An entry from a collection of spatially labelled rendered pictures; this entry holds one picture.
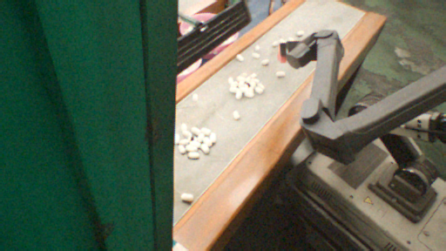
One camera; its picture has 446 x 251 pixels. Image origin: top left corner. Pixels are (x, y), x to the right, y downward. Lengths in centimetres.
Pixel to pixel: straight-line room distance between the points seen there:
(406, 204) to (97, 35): 146
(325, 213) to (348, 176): 19
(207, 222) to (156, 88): 76
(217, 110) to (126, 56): 108
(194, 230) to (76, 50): 82
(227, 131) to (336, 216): 63
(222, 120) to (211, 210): 38
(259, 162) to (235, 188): 13
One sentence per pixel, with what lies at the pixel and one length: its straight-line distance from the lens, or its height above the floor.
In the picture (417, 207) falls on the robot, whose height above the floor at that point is 52.
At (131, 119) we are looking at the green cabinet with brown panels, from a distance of 25.
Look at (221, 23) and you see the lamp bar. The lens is 108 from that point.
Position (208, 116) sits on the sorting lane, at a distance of 126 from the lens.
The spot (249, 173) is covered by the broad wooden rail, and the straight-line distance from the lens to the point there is 109.
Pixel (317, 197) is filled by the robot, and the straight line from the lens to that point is 161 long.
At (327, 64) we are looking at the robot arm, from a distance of 98.
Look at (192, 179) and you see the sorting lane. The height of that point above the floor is 74.
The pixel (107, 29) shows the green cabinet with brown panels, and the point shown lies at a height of 153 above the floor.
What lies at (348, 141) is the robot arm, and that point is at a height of 115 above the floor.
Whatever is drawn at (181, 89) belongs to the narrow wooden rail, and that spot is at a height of 76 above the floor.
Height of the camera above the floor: 164
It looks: 46 degrees down
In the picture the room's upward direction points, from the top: 10 degrees clockwise
